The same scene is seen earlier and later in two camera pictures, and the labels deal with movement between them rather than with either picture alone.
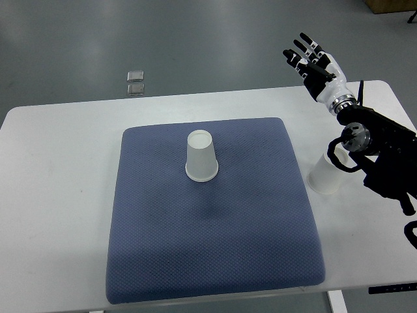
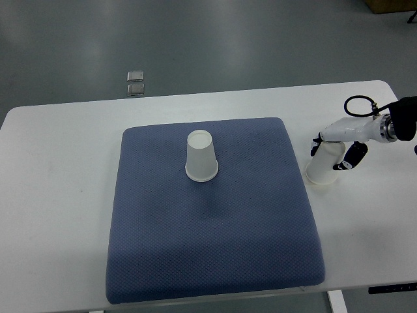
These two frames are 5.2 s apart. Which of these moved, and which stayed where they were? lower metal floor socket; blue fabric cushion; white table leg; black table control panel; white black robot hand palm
Moved: white black robot hand palm
Stayed: lower metal floor socket; blue fabric cushion; black table control panel; white table leg
